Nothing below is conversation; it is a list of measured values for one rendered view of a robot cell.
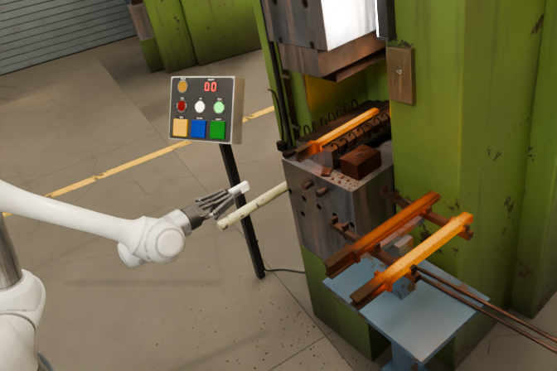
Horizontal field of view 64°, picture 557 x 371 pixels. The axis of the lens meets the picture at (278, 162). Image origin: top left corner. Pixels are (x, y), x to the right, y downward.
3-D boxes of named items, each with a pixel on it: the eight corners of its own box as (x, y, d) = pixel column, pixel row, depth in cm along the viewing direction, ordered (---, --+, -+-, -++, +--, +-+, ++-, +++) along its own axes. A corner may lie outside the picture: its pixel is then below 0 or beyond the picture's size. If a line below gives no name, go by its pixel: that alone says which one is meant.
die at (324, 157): (333, 170, 162) (331, 150, 157) (297, 154, 176) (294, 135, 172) (407, 123, 181) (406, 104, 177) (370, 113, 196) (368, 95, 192)
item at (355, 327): (372, 363, 194) (363, 286, 171) (313, 315, 222) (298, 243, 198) (448, 289, 220) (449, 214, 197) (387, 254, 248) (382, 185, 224)
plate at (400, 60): (412, 104, 135) (410, 50, 126) (388, 98, 141) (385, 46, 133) (416, 102, 136) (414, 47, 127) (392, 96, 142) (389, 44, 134)
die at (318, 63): (321, 78, 144) (317, 49, 139) (282, 69, 158) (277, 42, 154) (404, 37, 163) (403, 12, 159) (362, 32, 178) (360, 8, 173)
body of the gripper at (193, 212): (182, 224, 142) (207, 209, 147) (195, 235, 136) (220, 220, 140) (176, 205, 139) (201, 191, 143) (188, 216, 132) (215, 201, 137)
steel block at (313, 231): (363, 286, 171) (351, 192, 148) (298, 243, 198) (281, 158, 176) (449, 214, 197) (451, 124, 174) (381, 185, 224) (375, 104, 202)
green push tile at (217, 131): (224, 139, 185) (225, 121, 185) (209, 138, 189) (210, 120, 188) (226, 139, 187) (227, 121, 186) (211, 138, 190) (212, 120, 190)
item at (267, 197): (224, 233, 194) (220, 224, 191) (217, 228, 198) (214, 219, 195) (299, 186, 214) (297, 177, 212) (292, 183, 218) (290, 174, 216)
